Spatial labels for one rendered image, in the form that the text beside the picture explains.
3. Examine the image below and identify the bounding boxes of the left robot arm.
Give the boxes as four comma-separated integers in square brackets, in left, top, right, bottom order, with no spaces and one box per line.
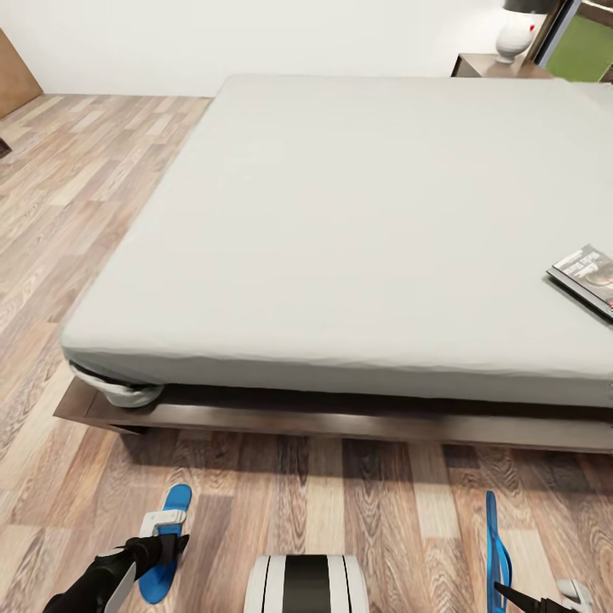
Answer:
[43,509,190,613]

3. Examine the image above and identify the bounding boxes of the hardback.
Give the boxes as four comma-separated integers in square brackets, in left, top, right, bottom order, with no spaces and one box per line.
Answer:
[547,245,613,318]

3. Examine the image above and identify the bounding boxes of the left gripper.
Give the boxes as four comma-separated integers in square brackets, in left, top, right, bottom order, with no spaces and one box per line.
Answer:
[125,533,190,575]

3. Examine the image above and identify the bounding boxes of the sandal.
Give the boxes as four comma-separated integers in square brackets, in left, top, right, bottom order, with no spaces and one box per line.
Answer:
[486,490,513,613]
[139,484,192,604]

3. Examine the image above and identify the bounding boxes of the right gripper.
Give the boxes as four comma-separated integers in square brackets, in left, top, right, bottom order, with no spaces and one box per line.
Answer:
[494,582,579,613]

